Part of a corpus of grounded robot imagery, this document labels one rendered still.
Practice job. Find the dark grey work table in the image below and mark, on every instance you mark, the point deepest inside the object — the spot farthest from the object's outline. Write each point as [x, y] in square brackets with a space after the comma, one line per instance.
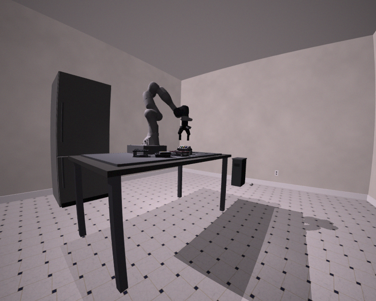
[114, 161]

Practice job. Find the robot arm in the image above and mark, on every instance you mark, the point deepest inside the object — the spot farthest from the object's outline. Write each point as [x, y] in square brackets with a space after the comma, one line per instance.
[153, 115]

